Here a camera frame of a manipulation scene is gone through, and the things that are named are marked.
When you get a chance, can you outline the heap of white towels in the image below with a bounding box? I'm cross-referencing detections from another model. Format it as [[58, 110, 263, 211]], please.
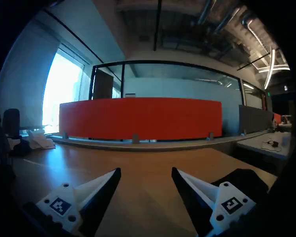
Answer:
[[28, 129, 56, 150]]

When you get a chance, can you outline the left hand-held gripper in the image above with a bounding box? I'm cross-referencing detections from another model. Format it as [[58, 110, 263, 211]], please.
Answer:
[[2, 108, 22, 150]]

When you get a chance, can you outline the red desk screen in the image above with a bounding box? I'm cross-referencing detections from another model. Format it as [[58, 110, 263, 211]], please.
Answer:
[[49, 97, 262, 150]]

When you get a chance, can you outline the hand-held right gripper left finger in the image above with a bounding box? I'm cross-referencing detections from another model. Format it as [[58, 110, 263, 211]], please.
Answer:
[[22, 167, 122, 237]]

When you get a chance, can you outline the grey desk screen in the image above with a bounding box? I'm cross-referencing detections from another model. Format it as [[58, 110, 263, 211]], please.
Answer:
[[238, 104, 274, 135]]

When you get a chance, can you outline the stack of black towels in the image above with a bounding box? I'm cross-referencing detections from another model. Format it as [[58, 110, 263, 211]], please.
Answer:
[[210, 168, 277, 199]]

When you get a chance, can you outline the white desk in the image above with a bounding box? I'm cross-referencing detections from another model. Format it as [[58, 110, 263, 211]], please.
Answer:
[[236, 131, 292, 162]]

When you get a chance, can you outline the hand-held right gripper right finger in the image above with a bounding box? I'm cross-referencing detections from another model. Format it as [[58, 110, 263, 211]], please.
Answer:
[[171, 167, 257, 237]]

